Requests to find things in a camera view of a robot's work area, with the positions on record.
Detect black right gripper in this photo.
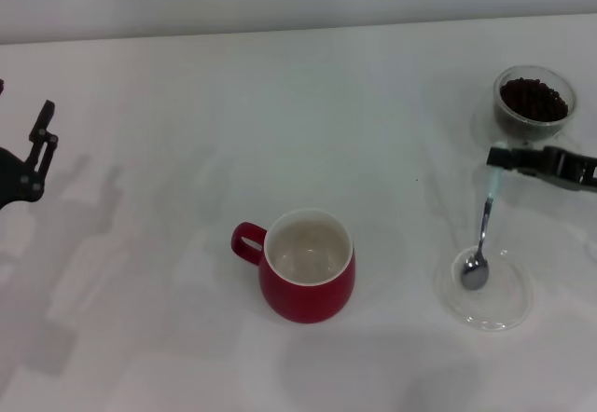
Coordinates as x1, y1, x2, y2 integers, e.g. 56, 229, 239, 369
487, 145, 597, 194

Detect large clear glass saucer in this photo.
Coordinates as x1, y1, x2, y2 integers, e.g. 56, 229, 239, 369
470, 103, 579, 152

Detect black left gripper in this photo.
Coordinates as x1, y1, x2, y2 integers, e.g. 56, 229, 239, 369
0, 78, 60, 211

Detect red ceramic mug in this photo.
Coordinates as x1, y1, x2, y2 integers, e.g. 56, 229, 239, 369
230, 208, 356, 324

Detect coffee bean pile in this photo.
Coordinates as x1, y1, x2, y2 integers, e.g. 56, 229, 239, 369
499, 76, 569, 123

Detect clear glass cup with handle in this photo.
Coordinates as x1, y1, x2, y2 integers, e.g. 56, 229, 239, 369
493, 64, 579, 150

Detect steel spoon with blue handle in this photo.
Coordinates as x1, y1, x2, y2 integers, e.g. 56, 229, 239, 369
460, 140, 509, 291

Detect small clear glass saucer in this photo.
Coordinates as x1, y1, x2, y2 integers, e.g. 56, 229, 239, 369
433, 246, 535, 334

